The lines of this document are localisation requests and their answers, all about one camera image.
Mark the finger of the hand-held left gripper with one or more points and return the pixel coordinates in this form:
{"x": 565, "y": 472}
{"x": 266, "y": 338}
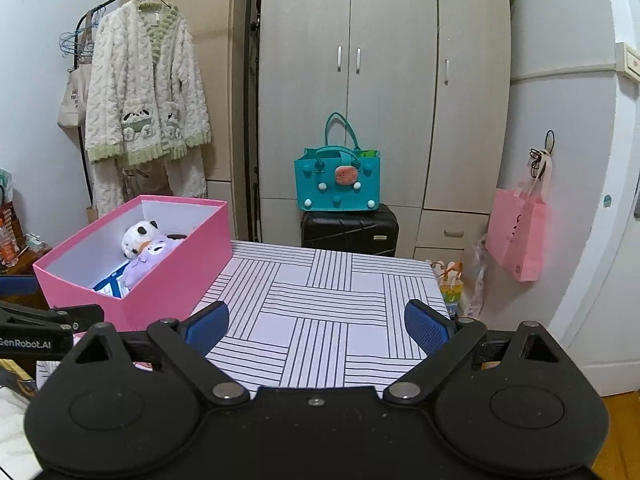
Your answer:
{"x": 17, "y": 287}
{"x": 60, "y": 321}

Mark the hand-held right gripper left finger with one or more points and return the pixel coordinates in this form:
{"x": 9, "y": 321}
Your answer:
{"x": 210, "y": 327}

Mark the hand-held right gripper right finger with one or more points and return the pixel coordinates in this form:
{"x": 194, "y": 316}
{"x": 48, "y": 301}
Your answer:
{"x": 425, "y": 330}

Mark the blue wet wipes packet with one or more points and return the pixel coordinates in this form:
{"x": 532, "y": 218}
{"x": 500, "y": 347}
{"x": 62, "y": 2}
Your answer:
{"x": 107, "y": 285}

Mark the pink storage box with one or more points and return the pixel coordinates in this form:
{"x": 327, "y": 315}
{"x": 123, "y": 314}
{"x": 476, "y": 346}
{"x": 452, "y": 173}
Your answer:
{"x": 165, "y": 280}

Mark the purple plush toy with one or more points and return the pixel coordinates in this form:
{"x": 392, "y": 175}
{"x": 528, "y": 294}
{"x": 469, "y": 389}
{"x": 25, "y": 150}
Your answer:
{"x": 150, "y": 265}

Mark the brown plush hair clip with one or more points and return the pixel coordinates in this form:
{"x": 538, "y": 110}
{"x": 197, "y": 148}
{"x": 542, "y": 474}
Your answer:
{"x": 177, "y": 235}

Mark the white plush toy dark ears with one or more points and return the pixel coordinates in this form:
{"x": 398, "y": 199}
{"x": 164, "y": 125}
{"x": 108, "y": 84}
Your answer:
{"x": 137, "y": 237}

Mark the wooden cabinet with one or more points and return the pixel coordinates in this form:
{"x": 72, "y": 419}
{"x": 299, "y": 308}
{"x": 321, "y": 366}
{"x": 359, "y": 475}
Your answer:
{"x": 30, "y": 260}

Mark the orange drink bottle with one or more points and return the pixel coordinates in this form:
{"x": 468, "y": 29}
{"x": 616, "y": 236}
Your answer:
{"x": 7, "y": 252}

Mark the small yellow gift bag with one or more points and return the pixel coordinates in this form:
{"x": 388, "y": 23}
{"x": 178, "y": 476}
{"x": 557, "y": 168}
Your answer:
{"x": 452, "y": 295}

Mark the checkered handbag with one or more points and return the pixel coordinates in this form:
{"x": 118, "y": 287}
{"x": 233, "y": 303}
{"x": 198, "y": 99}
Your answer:
{"x": 10, "y": 220}

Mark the white plastic bag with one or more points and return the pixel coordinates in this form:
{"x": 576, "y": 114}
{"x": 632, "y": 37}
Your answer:
{"x": 475, "y": 280}

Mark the striped tablecloth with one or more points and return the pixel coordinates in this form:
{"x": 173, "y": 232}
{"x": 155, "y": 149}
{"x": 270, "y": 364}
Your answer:
{"x": 310, "y": 310}

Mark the brown paper bag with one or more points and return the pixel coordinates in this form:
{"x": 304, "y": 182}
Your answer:
{"x": 91, "y": 215}

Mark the green plastic bag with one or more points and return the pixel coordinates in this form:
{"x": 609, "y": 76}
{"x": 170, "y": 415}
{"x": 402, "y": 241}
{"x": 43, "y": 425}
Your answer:
{"x": 4, "y": 182}

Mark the black suitcase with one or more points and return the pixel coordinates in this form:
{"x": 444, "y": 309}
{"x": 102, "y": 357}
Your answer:
{"x": 350, "y": 232}

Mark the pink shopping bag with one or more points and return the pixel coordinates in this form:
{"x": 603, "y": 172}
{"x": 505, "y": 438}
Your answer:
{"x": 520, "y": 235}

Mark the cream fleece pajama pants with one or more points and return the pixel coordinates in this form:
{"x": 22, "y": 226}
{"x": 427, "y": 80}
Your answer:
{"x": 185, "y": 175}

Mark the teal felt tote bag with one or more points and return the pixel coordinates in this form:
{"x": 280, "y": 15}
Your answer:
{"x": 340, "y": 185}

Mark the canvas tote bag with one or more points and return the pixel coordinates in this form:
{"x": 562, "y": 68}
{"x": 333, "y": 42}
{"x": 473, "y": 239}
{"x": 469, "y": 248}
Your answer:
{"x": 70, "y": 100}

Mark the white door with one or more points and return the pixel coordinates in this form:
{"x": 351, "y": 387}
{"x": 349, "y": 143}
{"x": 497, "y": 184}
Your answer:
{"x": 600, "y": 235}

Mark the black clothes rack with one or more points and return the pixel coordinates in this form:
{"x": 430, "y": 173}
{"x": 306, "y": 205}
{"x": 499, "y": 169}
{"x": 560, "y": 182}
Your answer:
{"x": 251, "y": 110}

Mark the beige wardrobe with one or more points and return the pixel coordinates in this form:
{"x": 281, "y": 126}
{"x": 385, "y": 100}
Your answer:
{"x": 385, "y": 110}

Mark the cream fleece pajama top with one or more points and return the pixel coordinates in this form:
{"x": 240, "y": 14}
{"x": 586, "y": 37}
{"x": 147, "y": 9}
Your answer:
{"x": 145, "y": 80}

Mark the blue clothes hangers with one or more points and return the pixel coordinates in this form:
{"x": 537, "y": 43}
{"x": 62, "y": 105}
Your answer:
{"x": 75, "y": 45}

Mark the tan wardrobe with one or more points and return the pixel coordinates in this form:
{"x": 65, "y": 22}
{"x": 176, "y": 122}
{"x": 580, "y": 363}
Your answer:
{"x": 220, "y": 60}

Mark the wall switch box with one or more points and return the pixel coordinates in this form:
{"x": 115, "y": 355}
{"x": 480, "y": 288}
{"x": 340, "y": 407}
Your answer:
{"x": 627, "y": 60}

